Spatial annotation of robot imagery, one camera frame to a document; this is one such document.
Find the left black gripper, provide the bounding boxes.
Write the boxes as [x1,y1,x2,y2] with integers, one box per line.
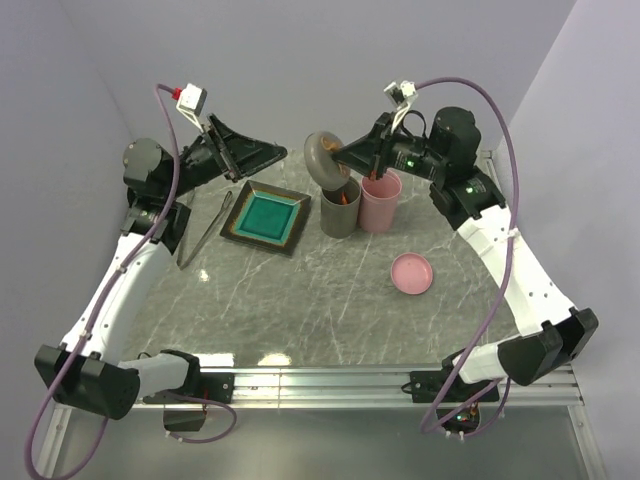
[165,113,289,200]

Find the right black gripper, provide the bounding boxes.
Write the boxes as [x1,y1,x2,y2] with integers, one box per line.
[332,112,447,182]

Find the grey round lid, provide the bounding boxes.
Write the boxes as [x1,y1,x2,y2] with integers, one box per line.
[303,131,351,191]

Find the pink cylindrical container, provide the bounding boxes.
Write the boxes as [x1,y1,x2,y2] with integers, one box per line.
[358,170,402,234]

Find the grey cylindrical container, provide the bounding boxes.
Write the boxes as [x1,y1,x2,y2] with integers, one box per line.
[320,177,361,239]

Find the metal serving tongs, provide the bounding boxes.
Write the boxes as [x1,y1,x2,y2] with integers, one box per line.
[176,191,234,271]

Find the pink round lid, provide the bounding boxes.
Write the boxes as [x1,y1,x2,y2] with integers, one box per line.
[390,252,434,295]

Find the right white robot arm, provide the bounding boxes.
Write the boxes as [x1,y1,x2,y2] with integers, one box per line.
[322,107,599,400]

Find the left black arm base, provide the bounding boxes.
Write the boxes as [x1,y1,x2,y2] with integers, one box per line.
[140,372,235,435]

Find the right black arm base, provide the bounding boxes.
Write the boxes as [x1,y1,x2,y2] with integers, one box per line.
[401,370,500,434]

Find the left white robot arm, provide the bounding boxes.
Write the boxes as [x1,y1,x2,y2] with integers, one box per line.
[34,115,287,420]

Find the square teal ceramic plate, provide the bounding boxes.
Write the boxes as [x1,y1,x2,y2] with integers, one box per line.
[220,180,311,257]

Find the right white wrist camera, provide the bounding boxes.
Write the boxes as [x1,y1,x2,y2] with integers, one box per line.
[383,80,418,125]

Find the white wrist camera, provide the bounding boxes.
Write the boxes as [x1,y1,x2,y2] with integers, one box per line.
[383,80,418,125]
[172,83,207,129]

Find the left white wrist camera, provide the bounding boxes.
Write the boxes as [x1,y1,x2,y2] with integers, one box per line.
[172,83,207,129]

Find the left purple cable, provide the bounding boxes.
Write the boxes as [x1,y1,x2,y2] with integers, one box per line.
[23,83,237,479]

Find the purple cable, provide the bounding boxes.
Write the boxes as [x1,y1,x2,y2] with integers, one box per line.
[23,83,237,479]
[419,76,522,439]

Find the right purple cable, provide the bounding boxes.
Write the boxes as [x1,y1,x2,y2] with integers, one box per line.
[419,76,522,439]

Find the aluminium mounting rail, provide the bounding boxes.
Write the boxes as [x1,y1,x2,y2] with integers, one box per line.
[38,366,607,479]

